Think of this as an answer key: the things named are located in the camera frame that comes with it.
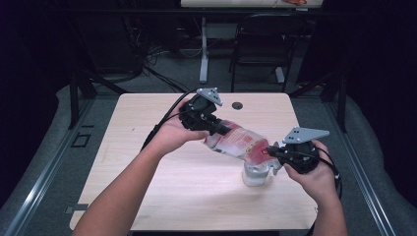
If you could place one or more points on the orange thing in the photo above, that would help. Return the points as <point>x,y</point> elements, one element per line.
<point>295,2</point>

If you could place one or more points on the black floor socket frame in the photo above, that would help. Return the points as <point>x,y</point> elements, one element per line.
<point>73,144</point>

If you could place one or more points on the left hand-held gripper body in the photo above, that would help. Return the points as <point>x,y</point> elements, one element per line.
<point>196,114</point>

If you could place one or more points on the person's right hand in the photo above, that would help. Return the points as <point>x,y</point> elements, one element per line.
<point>323,183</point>

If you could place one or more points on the black folding chair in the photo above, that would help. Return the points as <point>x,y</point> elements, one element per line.
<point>265,39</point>

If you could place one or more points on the black metal stand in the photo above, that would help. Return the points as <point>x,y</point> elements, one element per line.
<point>74,101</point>
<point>342,108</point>

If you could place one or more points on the white table leg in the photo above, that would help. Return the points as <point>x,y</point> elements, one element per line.
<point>279,75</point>
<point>204,62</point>

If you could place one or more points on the white container with flip lid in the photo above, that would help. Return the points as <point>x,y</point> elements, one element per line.
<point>254,175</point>

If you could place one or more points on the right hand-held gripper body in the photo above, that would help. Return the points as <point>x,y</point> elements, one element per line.
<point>301,157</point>

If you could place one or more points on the aluminium floor rail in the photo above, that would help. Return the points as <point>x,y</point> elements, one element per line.
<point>42,183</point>
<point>360,170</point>

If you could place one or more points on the grey tape strip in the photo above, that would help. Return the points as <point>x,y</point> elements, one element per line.
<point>77,208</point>

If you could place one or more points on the pink and white refill pouch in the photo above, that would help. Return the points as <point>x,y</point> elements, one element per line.
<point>239,142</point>

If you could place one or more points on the person's left hand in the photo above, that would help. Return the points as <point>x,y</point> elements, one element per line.
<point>170,136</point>

